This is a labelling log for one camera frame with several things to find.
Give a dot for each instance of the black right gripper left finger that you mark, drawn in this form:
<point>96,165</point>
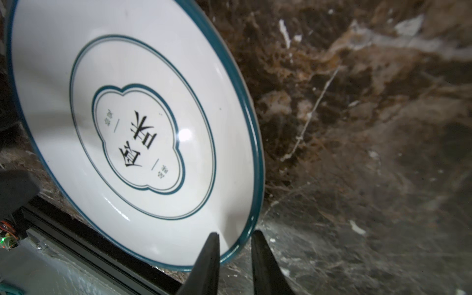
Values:
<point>204,276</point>

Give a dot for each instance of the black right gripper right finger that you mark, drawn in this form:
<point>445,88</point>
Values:
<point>268,278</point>

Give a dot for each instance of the white plate teal line rim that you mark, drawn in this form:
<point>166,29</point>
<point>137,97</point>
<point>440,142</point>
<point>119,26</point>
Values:
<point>143,120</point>

